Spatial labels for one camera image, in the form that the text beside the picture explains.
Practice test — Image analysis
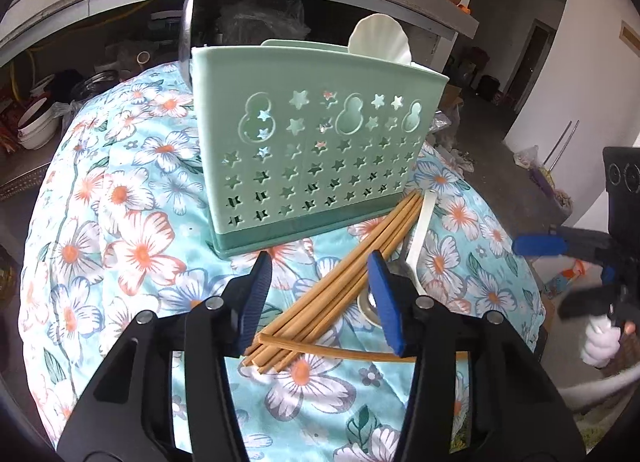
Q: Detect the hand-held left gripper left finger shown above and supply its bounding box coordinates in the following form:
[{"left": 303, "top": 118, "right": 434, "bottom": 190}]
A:
[{"left": 57, "top": 251, "right": 274, "bottom": 462}]

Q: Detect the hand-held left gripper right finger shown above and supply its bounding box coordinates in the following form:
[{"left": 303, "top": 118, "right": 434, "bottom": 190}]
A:
[{"left": 366, "top": 250, "right": 587, "bottom": 462}]

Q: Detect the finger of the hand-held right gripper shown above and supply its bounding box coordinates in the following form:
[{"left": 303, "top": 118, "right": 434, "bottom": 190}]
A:
[
  {"left": 513, "top": 224, "right": 612, "bottom": 261},
  {"left": 556, "top": 266, "right": 622, "bottom": 321}
]

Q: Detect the metal spoon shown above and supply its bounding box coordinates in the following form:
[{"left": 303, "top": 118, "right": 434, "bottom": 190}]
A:
[{"left": 357, "top": 242, "right": 419, "bottom": 331}]

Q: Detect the bundle of wooden chopsticks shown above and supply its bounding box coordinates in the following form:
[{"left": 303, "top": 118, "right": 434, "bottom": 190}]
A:
[{"left": 242, "top": 190, "right": 425, "bottom": 376}]

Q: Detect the white plastic spoon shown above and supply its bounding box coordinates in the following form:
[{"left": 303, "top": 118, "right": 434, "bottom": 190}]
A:
[{"left": 400, "top": 189, "right": 440, "bottom": 293}]

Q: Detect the tan bamboo chopstick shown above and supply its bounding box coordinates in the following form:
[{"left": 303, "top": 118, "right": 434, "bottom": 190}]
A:
[{"left": 256, "top": 333, "right": 419, "bottom": 362}]

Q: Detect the green plastic utensil holder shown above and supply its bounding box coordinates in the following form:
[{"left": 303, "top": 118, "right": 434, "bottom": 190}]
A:
[{"left": 191, "top": 39, "right": 444, "bottom": 261}]

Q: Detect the person's right forearm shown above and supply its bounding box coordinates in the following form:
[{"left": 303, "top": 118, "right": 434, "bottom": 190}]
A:
[{"left": 557, "top": 364, "right": 640, "bottom": 415}]

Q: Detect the person's right hand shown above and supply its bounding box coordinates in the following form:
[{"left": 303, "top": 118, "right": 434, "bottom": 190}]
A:
[{"left": 579, "top": 316, "right": 639, "bottom": 369}]

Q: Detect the purple dustpan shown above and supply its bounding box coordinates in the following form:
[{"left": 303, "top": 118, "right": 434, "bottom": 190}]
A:
[{"left": 529, "top": 166, "right": 557, "bottom": 189}]

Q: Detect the broom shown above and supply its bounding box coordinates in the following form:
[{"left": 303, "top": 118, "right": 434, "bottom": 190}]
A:
[{"left": 541, "top": 121, "right": 582, "bottom": 169}]

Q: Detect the small plastic bag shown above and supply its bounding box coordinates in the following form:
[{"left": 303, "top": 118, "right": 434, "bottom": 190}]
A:
[{"left": 514, "top": 146, "right": 541, "bottom": 171}]

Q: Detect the floral blanket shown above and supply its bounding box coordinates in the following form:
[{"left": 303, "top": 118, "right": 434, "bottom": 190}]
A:
[{"left": 20, "top": 60, "right": 549, "bottom": 462}]

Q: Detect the black bin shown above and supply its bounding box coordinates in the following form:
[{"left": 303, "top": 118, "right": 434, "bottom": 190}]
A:
[{"left": 477, "top": 75, "right": 501, "bottom": 102}]

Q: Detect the cardboard box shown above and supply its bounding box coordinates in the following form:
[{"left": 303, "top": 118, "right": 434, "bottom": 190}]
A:
[{"left": 440, "top": 84, "right": 464, "bottom": 113}]

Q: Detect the glass jar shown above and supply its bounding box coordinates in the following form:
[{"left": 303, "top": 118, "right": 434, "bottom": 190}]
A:
[{"left": 71, "top": 70, "right": 119, "bottom": 103}]

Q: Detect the dark spatula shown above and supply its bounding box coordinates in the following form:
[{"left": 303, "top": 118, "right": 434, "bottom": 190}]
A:
[{"left": 178, "top": 0, "right": 199, "bottom": 88}]

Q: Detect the clear plastic bag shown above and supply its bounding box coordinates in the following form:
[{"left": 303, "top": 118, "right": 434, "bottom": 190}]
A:
[{"left": 219, "top": 0, "right": 312, "bottom": 48}]

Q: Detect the stack of white bowls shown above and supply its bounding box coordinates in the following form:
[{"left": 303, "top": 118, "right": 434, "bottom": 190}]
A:
[{"left": 16, "top": 90, "right": 62, "bottom": 151}]

